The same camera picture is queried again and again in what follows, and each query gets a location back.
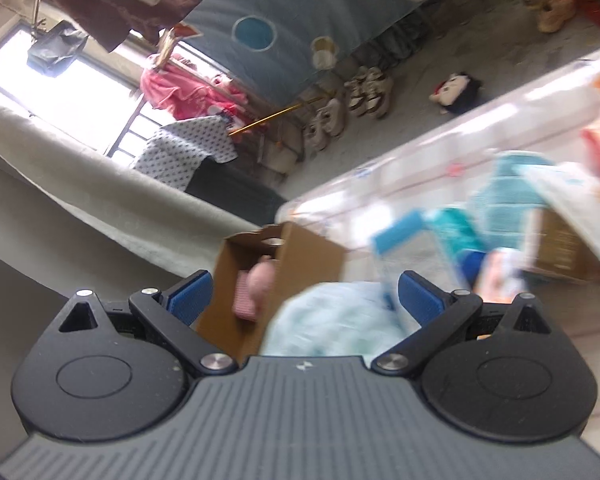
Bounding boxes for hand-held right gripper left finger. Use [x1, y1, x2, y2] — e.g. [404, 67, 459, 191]
[57, 269, 239, 377]

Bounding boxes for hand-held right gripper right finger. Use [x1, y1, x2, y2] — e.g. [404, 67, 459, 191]
[370, 269, 554, 377]

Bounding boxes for light blue soft packet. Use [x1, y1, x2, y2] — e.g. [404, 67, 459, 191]
[261, 281, 422, 368]

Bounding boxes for pink checked cloth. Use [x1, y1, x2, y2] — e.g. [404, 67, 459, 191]
[232, 270, 262, 321]

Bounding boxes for blue-topped clear packet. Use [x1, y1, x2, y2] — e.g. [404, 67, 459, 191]
[369, 210, 463, 306]

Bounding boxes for pink plush toy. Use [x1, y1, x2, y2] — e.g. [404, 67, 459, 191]
[246, 255, 280, 317]

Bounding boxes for orange and white packet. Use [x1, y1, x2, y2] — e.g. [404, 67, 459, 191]
[479, 247, 530, 305]

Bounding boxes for teal towel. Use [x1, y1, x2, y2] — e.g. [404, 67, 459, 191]
[467, 152, 556, 252]

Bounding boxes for clear plastic storage bin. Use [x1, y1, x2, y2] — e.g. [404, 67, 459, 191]
[275, 39, 600, 326]

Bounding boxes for blue patterned white garment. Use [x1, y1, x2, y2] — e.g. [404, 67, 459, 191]
[132, 115, 239, 194]

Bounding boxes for small brown cardboard box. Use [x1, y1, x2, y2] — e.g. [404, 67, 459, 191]
[524, 207, 600, 282]

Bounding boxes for grey-white blanket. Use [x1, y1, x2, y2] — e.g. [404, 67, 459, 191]
[0, 91, 262, 277]

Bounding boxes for white flat packet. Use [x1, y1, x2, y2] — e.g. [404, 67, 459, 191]
[517, 161, 600, 267]

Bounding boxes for yellow stick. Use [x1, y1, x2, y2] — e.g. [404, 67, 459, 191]
[227, 97, 327, 137]

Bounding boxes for white sneaker pair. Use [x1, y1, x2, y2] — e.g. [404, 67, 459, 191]
[301, 99, 347, 154]
[344, 65, 394, 120]

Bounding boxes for pink garment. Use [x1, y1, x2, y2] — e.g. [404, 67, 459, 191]
[140, 52, 252, 134]

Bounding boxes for black and white plush toy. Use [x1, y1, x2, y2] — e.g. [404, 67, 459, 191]
[428, 72, 484, 116]

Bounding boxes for black plastic bag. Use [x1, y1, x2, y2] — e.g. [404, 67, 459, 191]
[26, 20, 89, 79]

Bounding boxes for brown blanket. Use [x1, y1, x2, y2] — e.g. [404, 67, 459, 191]
[24, 0, 222, 55]

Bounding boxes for blue dotted blanket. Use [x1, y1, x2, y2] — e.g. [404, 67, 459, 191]
[180, 0, 455, 107]

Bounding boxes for tan plush toy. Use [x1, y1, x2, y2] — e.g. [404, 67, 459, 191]
[534, 0, 577, 34]

